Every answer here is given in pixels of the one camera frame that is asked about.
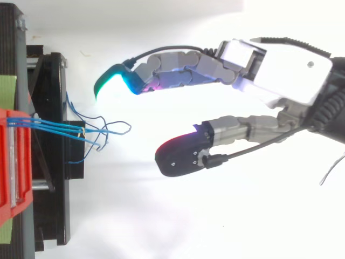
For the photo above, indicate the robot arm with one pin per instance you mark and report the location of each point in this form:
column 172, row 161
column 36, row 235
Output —
column 338, row 99

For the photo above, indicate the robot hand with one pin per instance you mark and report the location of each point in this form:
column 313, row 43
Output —
column 283, row 75

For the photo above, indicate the black stand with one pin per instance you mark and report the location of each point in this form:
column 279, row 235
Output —
column 51, row 140

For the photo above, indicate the red bin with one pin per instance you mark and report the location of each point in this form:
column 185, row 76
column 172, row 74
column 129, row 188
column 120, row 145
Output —
column 16, row 162

